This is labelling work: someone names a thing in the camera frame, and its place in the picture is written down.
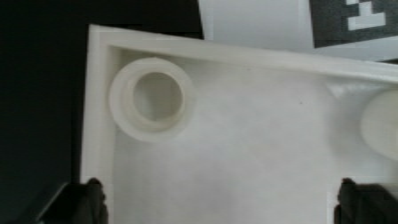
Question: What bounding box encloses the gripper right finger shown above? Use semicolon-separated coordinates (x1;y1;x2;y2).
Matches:
335;178;398;224

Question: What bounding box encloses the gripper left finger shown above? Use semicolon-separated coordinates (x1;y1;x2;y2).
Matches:
41;178;109;224

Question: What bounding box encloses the white marker sheet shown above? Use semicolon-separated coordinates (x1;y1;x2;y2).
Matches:
198;0;398;61

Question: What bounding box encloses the white square tabletop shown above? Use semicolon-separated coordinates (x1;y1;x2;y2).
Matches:
80;25;398;224

